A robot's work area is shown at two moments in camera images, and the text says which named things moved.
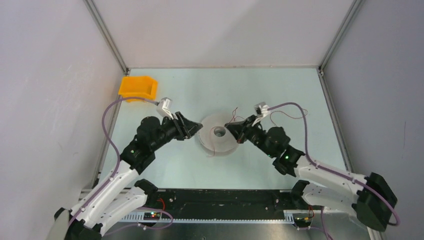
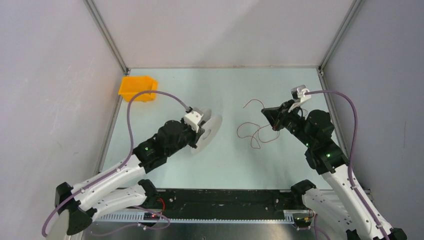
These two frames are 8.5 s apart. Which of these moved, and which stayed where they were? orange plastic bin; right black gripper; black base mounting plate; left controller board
Moved: right black gripper
Stayed: black base mounting plate; orange plastic bin; left controller board
